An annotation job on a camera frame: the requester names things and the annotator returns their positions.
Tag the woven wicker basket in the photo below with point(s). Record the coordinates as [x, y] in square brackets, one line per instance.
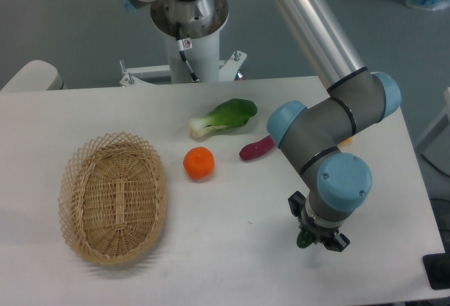
[113, 199]

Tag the orange tangerine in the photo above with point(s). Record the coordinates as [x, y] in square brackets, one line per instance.
[199, 163]

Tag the white pedestal base frame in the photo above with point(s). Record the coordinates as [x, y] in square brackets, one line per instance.
[227, 70]

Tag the green bok choy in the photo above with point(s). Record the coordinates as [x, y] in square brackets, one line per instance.
[233, 113]

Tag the green cucumber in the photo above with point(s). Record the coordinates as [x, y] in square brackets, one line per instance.
[305, 238]

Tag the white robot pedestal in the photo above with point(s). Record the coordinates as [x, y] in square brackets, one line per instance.
[191, 31]

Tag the black device at table edge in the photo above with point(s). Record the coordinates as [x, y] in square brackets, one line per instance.
[437, 270]

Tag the silver and grey robot arm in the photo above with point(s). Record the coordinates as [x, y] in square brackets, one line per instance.
[308, 137]

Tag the white chair back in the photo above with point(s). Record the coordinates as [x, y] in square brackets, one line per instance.
[37, 75]

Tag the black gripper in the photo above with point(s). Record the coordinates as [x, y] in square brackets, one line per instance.
[326, 233]

